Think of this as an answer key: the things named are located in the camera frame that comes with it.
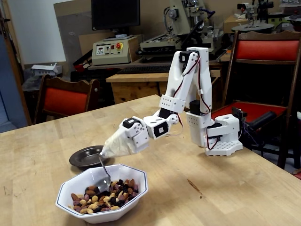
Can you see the white movable gripper finger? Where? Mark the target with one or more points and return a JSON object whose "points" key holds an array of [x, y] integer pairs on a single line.
{"points": [[137, 130]]}

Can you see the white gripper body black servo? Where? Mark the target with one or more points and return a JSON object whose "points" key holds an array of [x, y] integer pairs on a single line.
{"points": [[131, 136]]}

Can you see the beige masking tape wrap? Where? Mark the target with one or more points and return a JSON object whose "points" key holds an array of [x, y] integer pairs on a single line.
{"points": [[117, 146]]}

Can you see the bent metal spoon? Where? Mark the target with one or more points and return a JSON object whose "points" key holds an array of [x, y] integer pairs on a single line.
{"points": [[103, 184]]}

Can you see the white octagonal bowl blue rim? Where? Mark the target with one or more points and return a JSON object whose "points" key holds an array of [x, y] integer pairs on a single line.
{"points": [[82, 179]]}

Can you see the white robot arm with base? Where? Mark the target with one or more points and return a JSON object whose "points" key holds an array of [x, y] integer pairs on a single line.
{"points": [[202, 70]]}

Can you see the wooden workbench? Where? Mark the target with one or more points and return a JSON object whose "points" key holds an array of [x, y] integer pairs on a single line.
{"points": [[131, 90]]}

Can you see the small dark brown dish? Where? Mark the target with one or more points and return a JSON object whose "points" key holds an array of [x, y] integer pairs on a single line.
{"points": [[84, 156]]}

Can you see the black computer keyboard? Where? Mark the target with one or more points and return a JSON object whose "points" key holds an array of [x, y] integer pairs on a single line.
{"points": [[141, 70]]}

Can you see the mixed nuts and dried fruit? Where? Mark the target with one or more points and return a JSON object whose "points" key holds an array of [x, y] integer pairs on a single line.
{"points": [[98, 200]]}

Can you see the black plastic crate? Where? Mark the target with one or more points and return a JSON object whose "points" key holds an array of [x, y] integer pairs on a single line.
{"points": [[89, 76]]}

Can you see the low wooden chair red padding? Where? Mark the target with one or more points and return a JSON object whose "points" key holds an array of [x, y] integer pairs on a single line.
{"points": [[65, 101]]}

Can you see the beige control box red button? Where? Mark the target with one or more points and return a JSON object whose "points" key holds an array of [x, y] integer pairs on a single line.
{"points": [[110, 55]]}

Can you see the black and red tray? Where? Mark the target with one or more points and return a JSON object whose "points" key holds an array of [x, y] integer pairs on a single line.
{"points": [[81, 66]]}

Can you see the small dark circuit board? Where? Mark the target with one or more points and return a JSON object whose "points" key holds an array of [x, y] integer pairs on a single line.
{"points": [[238, 113]]}

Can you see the grey flat panel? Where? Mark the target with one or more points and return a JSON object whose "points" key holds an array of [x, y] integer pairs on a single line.
{"points": [[73, 47]]}

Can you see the white model house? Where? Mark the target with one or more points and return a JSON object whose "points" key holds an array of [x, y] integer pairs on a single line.
{"points": [[44, 69]]}

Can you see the clear plastic bag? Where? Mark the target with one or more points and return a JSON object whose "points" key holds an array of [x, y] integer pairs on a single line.
{"points": [[30, 83]]}

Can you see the black computer monitor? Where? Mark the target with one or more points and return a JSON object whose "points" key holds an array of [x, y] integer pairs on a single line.
{"points": [[115, 14]]}

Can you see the beige benchtop milling machine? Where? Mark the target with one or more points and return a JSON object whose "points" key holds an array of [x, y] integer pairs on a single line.
{"points": [[183, 21]]}

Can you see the black cylinder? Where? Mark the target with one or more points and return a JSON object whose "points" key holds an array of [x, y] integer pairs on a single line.
{"points": [[263, 118]]}

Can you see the brown cardboard box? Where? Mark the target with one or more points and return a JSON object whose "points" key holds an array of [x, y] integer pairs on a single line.
{"points": [[231, 23]]}

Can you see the white board panel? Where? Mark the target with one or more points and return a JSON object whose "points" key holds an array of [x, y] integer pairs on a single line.
{"points": [[35, 30]]}

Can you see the tall wooden chair red padding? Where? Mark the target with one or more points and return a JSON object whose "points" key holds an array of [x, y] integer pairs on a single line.
{"points": [[265, 50]]}

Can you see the round black turntable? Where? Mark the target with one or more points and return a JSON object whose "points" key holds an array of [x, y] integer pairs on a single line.
{"points": [[252, 27]]}

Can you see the red rounded object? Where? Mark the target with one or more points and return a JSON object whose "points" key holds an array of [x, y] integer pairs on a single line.
{"points": [[298, 175]]}

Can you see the small metal mechanism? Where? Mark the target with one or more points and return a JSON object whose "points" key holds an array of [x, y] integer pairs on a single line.
{"points": [[250, 11]]}

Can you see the green box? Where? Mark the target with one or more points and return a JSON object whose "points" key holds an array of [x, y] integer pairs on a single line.
{"points": [[282, 21]]}

